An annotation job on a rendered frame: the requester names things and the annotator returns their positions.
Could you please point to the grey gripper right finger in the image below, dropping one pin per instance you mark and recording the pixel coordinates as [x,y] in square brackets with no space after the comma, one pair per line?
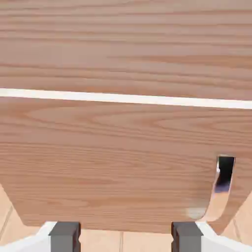
[187,238]

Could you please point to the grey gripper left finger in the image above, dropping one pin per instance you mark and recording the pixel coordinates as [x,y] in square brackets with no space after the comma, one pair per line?
[63,238]

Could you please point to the plain wood door front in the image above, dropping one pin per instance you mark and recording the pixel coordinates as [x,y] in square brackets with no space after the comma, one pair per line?
[118,39]

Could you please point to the light wood cabinet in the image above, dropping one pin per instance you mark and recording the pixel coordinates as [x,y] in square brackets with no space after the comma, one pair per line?
[126,99]

